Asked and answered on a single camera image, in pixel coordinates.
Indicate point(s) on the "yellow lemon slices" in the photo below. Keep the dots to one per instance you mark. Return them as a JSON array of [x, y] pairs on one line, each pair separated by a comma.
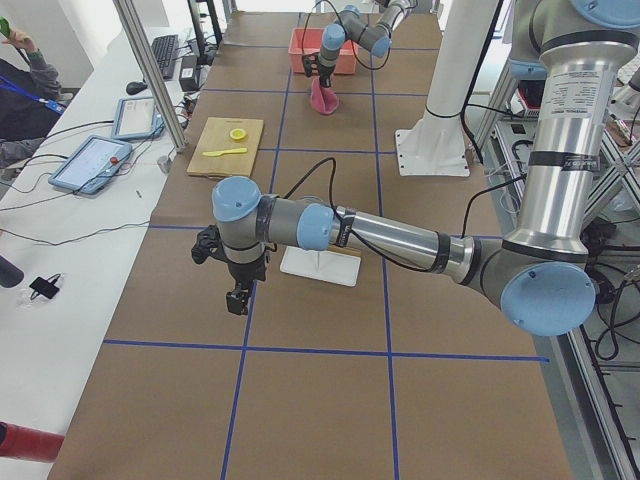
[[238, 134]]

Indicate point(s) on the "yellow plastic knife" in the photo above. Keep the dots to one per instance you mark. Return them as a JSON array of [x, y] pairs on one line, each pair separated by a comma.
[[219, 153]]

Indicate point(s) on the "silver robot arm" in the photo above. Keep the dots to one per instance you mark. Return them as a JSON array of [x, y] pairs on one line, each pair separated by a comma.
[[535, 274], [365, 25]]

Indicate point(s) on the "red fire extinguisher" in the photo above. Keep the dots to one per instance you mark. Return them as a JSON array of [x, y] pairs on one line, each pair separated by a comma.
[[19, 442]]

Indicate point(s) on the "wooden chopstick rail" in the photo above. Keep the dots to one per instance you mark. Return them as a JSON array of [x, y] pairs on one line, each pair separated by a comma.
[[344, 251]]

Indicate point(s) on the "black computer mouse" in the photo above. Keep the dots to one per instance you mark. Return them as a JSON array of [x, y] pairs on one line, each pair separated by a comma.
[[135, 87]]

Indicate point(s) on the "far teach pendant tablet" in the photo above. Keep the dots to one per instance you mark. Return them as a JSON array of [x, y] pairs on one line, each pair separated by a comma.
[[136, 119]]

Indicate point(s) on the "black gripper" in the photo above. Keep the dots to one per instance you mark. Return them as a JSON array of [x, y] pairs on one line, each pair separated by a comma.
[[246, 272], [326, 70]]

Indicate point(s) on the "pink plastic bin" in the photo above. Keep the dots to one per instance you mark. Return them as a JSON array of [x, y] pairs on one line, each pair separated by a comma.
[[309, 41]]

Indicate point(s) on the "aluminium frame post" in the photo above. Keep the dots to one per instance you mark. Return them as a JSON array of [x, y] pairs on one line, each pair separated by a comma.
[[147, 63]]

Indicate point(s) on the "black keyboard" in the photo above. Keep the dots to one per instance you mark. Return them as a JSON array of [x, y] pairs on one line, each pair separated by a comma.
[[164, 49]]

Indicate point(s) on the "teach pendant tablet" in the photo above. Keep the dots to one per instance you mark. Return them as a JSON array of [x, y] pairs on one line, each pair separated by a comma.
[[92, 165], [136, 119]]

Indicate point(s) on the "white rectangular tray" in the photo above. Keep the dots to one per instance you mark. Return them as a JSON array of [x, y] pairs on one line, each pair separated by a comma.
[[326, 266]]

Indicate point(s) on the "near teach pendant tablet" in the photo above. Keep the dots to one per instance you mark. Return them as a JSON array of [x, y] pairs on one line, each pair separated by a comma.
[[92, 165]]

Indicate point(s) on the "wooden cutting board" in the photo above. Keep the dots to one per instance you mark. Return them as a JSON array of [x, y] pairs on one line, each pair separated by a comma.
[[215, 136]]

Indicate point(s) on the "pink and grey cloth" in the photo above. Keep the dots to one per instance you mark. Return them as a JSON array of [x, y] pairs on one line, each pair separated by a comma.
[[323, 100]]

